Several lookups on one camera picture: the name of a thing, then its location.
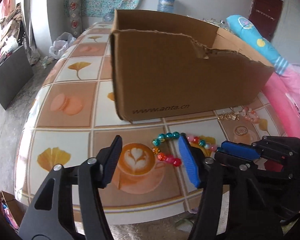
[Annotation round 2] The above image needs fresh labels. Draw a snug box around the colourful bead bracelet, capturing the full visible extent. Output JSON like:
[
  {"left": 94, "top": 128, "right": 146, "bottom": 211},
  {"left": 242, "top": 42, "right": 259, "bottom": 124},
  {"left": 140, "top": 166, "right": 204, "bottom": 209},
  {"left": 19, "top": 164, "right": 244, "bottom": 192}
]
[{"left": 152, "top": 131, "right": 219, "bottom": 168}]

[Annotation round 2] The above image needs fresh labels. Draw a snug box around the pink blanket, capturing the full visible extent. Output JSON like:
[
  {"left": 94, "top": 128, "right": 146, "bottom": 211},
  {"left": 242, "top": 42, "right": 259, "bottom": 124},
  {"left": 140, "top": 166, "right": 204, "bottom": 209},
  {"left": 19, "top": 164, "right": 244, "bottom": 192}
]
[{"left": 262, "top": 63, "right": 300, "bottom": 139}]

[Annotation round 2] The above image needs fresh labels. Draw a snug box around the blue cartoon pillow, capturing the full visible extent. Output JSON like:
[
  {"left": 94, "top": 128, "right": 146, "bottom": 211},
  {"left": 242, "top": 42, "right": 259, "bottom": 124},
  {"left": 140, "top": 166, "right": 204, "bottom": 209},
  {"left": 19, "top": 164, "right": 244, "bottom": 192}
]
[{"left": 226, "top": 15, "right": 289, "bottom": 75}]

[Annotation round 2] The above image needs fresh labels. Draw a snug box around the brown cardboard box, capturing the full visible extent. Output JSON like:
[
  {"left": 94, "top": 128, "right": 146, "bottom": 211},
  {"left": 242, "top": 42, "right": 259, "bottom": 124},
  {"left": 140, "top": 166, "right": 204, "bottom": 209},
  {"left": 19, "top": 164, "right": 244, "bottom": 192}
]
[{"left": 110, "top": 10, "right": 274, "bottom": 121}]

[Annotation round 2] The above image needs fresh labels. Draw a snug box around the dark red door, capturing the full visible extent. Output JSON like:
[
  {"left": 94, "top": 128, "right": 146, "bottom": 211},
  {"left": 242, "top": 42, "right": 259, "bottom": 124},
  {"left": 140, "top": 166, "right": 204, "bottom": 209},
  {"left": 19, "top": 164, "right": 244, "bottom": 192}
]
[{"left": 249, "top": 0, "right": 283, "bottom": 42}]

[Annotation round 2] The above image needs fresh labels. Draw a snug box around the black board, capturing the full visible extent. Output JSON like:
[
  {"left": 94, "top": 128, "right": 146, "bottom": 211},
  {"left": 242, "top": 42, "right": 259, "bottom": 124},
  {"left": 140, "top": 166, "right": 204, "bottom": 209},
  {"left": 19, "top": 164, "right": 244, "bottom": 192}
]
[{"left": 0, "top": 46, "right": 34, "bottom": 110}]

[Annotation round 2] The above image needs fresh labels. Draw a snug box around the blue water jug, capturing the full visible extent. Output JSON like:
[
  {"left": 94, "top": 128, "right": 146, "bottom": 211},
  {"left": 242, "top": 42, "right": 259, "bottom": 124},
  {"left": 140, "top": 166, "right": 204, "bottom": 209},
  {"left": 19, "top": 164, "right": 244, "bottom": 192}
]
[{"left": 157, "top": 0, "right": 175, "bottom": 13}]

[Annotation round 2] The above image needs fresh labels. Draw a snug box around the white plastic bag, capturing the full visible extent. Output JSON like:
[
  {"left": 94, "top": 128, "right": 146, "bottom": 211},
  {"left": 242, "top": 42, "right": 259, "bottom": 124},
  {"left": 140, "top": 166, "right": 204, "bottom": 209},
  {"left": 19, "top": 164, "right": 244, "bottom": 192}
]
[{"left": 49, "top": 32, "right": 76, "bottom": 60}]

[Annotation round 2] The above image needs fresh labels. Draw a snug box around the patterned rolled cushion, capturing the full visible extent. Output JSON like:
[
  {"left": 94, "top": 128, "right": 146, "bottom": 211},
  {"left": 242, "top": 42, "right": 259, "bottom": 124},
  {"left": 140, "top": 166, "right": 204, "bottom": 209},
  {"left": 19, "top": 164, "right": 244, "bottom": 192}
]
[{"left": 68, "top": 0, "right": 83, "bottom": 38}]

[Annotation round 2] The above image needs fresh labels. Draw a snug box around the pink bead bracelet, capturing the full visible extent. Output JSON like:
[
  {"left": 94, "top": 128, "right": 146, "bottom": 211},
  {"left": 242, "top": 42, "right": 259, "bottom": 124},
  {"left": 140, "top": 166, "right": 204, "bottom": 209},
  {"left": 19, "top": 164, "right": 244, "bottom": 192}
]
[{"left": 240, "top": 106, "right": 261, "bottom": 124}]

